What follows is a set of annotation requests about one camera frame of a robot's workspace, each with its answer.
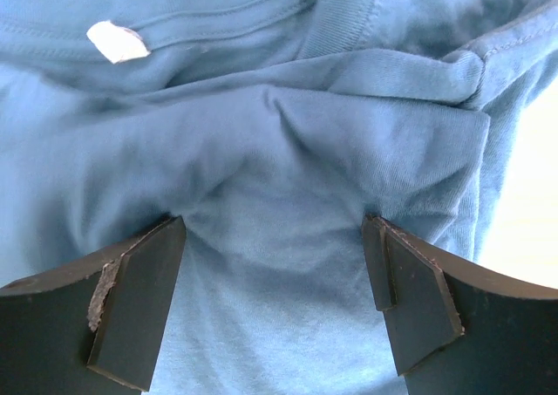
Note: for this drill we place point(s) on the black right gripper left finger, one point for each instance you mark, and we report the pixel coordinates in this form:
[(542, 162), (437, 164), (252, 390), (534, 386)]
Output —
[(95, 325)]

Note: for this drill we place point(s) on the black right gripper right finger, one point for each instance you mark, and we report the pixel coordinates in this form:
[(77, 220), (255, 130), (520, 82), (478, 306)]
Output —
[(455, 327)]

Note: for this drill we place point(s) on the dark blue t-shirt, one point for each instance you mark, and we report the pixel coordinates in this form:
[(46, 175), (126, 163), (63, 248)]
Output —
[(271, 127)]

